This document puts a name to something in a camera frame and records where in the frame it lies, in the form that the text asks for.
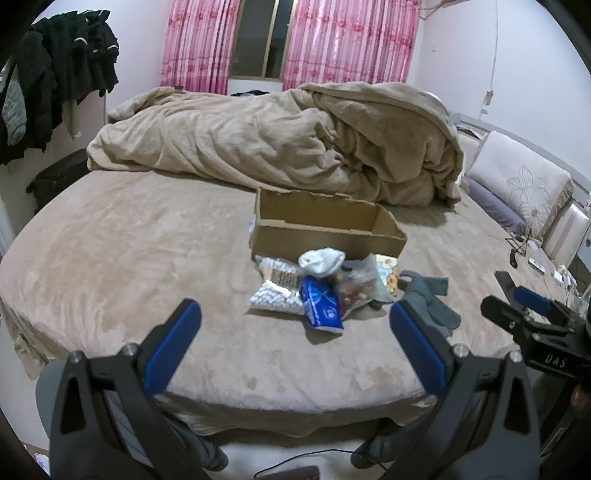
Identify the bag of cotton swabs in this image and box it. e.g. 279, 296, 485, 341
248, 256, 308, 317

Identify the white sock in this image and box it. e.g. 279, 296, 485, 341
298, 248, 346, 278

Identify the black hanging jacket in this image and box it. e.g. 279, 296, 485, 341
0, 11, 121, 165

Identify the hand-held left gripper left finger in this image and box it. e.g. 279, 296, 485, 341
48, 298, 204, 480

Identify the grey purple pillow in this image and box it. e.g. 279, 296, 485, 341
464, 177, 528, 234

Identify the dark window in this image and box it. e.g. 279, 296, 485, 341
229, 0, 295, 82

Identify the grey hanging garment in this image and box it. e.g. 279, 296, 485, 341
2, 64, 29, 145

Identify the wire phone stand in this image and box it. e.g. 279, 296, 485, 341
505, 230, 537, 269

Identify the open cardboard box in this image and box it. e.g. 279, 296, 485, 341
250, 187, 408, 265

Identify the pink floral curtain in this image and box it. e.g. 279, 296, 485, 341
282, 0, 422, 91
160, 0, 243, 96

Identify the bed with beige sheet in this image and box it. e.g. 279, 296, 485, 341
0, 157, 583, 438

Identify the beige fleece blanket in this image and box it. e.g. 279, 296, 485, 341
87, 82, 465, 206

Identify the striped pink pillow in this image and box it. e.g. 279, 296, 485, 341
542, 202, 591, 269

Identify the black suitcase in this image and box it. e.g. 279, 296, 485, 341
27, 150, 92, 214

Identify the wall cable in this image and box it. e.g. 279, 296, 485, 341
479, 0, 503, 117

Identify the clear bag of snacks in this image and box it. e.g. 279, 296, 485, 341
333, 254, 393, 320

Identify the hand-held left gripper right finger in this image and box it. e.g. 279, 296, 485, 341
389, 299, 542, 480

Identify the white flower pillow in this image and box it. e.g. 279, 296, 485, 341
466, 131, 574, 241

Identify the grey knit glove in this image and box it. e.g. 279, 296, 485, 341
398, 270, 462, 341

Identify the blue tissue packet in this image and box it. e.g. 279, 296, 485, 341
300, 275, 345, 332

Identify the small yellow printed packet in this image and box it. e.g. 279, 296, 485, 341
373, 254, 403, 296

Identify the black floor cable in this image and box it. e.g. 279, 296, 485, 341
253, 449, 366, 479

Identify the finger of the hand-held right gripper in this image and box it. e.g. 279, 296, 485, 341
494, 271, 572, 320
480, 296, 539, 337

